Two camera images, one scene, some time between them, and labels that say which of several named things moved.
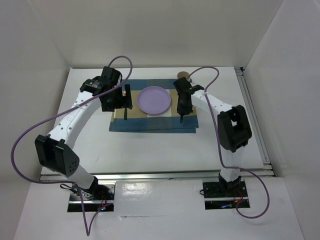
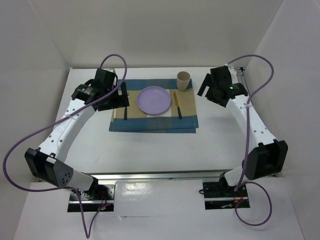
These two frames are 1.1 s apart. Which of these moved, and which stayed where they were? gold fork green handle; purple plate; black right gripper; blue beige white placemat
Moved: black right gripper
Stayed: blue beige white placemat; gold fork green handle; purple plate
